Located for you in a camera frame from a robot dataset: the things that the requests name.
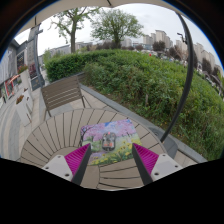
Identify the brown slatted chair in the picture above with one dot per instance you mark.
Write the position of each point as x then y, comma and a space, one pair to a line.
61, 93

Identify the beige umbrella canopy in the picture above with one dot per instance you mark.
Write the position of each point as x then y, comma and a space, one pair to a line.
73, 8

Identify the floral print mouse pad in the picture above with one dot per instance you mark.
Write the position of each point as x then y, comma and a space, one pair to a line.
125, 133

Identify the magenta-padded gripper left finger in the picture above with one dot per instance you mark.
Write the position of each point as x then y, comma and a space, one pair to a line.
76, 159

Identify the grey sign pillar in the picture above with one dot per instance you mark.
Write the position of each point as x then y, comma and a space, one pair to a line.
34, 56

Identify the curved black umbrella pole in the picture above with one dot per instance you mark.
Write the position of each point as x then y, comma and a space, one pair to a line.
186, 80

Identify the green hedge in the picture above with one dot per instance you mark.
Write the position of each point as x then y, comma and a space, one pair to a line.
140, 83

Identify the white planter with flowers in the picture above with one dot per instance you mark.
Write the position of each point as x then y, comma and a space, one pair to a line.
25, 78
22, 111

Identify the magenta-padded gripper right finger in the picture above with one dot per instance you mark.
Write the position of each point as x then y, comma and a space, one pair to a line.
146, 159

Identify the round leafy tree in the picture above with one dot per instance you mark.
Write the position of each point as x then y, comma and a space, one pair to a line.
115, 25

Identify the grey umbrella pole base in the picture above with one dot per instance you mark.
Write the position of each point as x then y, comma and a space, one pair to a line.
169, 143

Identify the tall thin-crowned tree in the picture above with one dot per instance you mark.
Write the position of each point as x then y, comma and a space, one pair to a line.
72, 33

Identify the distant apartment buildings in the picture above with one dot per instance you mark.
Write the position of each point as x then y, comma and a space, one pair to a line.
160, 37

